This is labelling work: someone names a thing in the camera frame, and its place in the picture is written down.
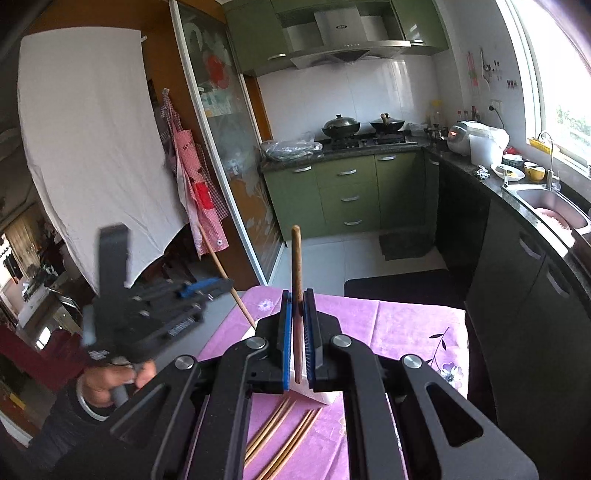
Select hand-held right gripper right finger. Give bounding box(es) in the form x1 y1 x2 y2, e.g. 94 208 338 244
302 288 541 480

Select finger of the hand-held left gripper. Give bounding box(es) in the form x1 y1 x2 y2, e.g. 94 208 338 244
131 277 234 301
139 292 218 320

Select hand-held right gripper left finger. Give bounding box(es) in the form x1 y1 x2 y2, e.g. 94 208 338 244
51 290 296 480

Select white rectangular container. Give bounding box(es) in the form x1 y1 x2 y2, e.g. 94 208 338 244
236 327 343 408

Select dark brown chopstick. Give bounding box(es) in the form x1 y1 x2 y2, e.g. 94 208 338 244
291 224 305 385

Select person's left forearm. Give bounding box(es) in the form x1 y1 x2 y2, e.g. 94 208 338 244
28 392 121 480

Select person's left hand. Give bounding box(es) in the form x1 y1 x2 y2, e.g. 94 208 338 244
82 359 158 409

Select purple flowered tablecloth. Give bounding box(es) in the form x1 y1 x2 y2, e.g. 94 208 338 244
185 285 469 480

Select silver bangle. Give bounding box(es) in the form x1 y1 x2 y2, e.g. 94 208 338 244
76 376 109 422

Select red checked apron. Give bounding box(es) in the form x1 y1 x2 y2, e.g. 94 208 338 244
159 90 229 259

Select black floor mat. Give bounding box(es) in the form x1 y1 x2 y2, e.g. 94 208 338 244
344 270 467 308

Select small dark floor mat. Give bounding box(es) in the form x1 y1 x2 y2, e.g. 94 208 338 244
379 233 437 260

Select frosted glass sliding door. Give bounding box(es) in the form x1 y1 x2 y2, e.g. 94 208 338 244
171 0 287 284

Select green base cabinet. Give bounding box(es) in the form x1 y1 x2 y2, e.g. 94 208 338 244
263 150 428 241

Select white hanging sheet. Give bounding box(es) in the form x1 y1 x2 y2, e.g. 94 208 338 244
17 25 190 296

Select clear plastic bag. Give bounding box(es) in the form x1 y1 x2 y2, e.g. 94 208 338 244
260 136 324 162

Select black gas stove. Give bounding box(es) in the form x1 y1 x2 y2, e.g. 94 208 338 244
318 134 419 153

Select black base cabinet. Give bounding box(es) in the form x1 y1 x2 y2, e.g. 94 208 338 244
425 150 591 480

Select black wok with lid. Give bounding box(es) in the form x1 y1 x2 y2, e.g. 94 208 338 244
322 114 362 138
369 113 406 134

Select white rice cooker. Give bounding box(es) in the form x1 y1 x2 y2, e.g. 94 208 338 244
447 120 510 167

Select white plate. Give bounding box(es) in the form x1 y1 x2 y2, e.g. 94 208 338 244
490 162 526 182

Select steel sink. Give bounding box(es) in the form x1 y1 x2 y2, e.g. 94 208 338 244
501 182 591 232

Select steel range hood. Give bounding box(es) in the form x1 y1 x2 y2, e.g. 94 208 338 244
283 10 413 70

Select small steel faucet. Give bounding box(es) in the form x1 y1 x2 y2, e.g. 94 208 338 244
537 131 561 190

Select kitchen window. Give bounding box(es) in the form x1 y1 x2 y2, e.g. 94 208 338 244
508 0 591 176

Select green wall cabinet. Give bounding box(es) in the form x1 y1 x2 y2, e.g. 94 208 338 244
224 0 291 77
392 0 448 56

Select hanging wall items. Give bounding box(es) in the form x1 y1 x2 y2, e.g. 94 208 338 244
466 46 497 90

